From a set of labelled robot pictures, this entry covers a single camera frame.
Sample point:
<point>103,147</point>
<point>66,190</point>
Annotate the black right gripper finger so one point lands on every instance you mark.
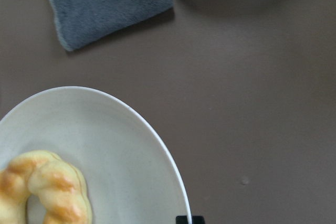
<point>194,220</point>

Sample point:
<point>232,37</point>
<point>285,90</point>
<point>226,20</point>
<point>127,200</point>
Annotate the white round plate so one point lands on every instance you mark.
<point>130,174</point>

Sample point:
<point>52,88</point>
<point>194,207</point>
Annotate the twisted glazed donut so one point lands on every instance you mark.
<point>60,187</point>

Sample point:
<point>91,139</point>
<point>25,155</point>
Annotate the grey folded cloth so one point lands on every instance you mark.
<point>81,22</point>

